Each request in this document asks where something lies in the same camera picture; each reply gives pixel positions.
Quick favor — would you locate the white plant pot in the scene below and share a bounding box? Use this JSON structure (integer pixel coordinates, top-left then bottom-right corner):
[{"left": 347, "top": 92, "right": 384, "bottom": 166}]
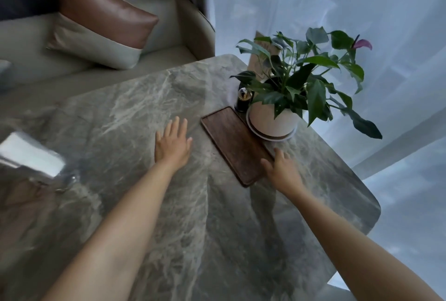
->
[{"left": 246, "top": 99, "right": 302, "bottom": 135}]

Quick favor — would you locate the beige sofa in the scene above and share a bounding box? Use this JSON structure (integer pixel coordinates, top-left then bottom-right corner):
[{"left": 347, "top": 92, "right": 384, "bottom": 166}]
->
[{"left": 0, "top": 0, "right": 216, "bottom": 97}]

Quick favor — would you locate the green leafy plant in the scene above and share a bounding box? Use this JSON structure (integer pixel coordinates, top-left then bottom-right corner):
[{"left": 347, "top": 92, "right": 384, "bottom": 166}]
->
[{"left": 229, "top": 27, "right": 383, "bottom": 140}]

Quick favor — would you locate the wooden card stand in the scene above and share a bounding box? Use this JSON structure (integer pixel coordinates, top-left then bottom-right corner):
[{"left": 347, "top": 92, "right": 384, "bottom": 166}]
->
[{"left": 247, "top": 31, "right": 285, "bottom": 79}]

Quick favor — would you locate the white sheer curtain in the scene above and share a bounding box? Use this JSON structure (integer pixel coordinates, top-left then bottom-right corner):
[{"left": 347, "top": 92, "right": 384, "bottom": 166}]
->
[{"left": 205, "top": 0, "right": 446, "bottom": 301}]

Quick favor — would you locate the brown and beige cushion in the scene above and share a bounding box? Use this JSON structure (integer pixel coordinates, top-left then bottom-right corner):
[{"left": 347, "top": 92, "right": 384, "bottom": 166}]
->
[{"left": 46, "top": 0, "right": 160, "bottom": 70}]

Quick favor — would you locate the person's left forearm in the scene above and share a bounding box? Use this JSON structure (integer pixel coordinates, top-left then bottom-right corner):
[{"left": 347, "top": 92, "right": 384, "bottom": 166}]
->
[{"left": 40, "top": 161, "right": 192, "bottom": 301}]

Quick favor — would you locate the person's right forearm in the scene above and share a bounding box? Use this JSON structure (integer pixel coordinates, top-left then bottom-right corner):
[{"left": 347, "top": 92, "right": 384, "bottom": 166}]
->
[{"left": 279, "top": 182, "right": 442, "bottom": 301}]

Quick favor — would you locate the person's right hand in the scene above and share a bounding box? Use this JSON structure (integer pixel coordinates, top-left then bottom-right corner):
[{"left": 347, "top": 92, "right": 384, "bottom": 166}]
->
[{"left": 260, "top": 147, "right": 305, "bottom": 198}]

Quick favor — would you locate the person's left hand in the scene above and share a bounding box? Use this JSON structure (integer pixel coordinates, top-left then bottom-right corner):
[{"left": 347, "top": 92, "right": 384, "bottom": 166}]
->
[{"left": 155, "top": 116, "right": 193, "bottom": 172}]

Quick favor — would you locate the dark wooden tray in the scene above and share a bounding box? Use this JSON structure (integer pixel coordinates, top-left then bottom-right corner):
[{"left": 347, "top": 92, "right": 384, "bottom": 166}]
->
[{"left": 200, "top": 106, "right": 276, "bottom": 188}]

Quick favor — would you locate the small dark bottle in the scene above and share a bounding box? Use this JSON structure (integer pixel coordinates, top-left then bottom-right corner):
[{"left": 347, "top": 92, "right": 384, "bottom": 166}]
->
[{"left": 236, "top": 87, "right": 252, "bottom": 113}]

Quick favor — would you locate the clear glass vessel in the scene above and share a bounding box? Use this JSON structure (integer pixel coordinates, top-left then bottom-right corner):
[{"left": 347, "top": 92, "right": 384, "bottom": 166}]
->
[{"left": 0, "top": 131, "right": 78, "bottom": 194}]

